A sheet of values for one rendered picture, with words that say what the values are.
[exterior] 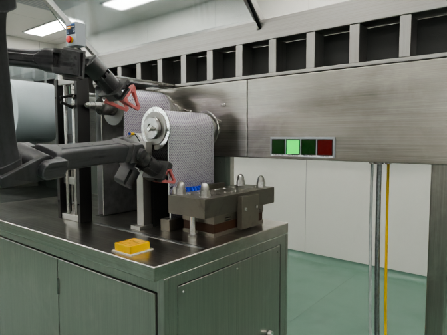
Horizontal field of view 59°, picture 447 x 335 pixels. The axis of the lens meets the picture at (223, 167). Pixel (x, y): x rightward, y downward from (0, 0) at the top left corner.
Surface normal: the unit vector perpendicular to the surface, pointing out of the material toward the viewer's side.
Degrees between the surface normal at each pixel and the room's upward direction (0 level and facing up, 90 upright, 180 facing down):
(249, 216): 90
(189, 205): 90
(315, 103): 90
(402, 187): 90
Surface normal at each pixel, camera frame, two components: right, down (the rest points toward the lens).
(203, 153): 0.78, 0.04
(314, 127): -0.62, 0.06
